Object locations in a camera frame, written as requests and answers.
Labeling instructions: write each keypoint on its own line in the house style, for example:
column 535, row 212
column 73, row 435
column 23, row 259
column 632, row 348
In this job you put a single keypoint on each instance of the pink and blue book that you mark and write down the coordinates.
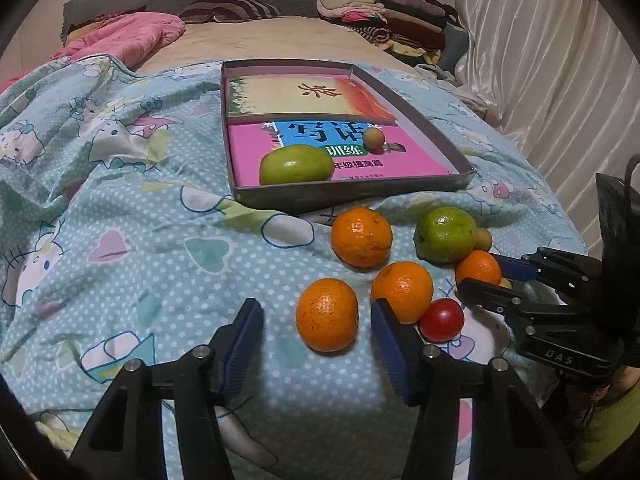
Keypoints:
column 400, row 165

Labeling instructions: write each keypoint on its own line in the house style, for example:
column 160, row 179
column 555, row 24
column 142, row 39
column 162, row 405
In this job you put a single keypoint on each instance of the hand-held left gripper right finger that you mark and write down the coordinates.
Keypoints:
column 387, row 340

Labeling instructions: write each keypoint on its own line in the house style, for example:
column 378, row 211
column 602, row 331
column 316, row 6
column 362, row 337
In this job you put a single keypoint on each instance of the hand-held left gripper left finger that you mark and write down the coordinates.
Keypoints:
column 245, row 340

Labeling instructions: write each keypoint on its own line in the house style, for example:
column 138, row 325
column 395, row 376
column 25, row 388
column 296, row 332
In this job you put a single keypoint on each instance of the small orange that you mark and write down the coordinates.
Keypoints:
column 477, row 267

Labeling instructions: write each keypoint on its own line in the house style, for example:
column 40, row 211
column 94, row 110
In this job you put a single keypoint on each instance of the beige and orange book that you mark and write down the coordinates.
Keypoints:
column 285, row 95

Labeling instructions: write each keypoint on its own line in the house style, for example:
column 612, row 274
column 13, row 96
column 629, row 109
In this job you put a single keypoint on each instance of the grey cardboard box tray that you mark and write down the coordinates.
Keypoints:
column 350, row 195

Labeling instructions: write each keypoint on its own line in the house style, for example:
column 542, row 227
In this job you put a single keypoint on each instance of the white curtain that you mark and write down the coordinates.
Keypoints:
column 540, row 60

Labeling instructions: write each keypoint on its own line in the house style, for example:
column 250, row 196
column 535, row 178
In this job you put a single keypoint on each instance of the pile of folded clothes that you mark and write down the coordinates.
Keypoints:
column 395, row 20

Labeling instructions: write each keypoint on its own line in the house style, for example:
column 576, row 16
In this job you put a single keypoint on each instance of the red tomato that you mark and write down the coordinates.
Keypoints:
column 441, row 320

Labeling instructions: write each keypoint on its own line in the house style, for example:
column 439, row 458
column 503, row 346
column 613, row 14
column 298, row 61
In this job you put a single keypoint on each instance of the green apple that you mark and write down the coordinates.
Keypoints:
column 445, row 235
column 295, row 166

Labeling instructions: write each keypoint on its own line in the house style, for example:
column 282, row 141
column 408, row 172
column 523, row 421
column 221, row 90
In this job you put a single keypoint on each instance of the pink quilt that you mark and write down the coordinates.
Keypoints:
column 130, row 35

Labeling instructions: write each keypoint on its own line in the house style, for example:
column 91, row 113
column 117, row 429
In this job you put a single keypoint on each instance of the beige bed sheet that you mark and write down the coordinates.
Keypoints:
column 280, row 40

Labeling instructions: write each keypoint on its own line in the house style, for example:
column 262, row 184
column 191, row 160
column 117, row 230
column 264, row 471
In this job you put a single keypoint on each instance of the cartoon cat printed blanket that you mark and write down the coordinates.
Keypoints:
column 125, row 220

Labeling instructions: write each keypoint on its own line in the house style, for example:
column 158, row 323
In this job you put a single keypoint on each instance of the large orange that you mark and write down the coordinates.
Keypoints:
column 327, row 315
column 401, row 291
column 361, row 236

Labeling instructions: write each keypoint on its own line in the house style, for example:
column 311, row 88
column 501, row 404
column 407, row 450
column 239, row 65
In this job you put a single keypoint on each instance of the small brown longan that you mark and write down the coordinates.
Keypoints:
column 483, row 240
column 373, row 139
column 505, row 283

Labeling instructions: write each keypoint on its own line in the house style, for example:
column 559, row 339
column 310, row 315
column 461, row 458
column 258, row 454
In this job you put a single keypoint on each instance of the striped pillow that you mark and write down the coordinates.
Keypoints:
column 230, row 8

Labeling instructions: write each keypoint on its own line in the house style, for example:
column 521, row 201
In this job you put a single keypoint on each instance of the person's right forearm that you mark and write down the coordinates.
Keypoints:
column 612, row 422

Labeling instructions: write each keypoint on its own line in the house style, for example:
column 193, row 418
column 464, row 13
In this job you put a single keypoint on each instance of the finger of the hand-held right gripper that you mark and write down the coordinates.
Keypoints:
column 515, row 267
column 487, row 295

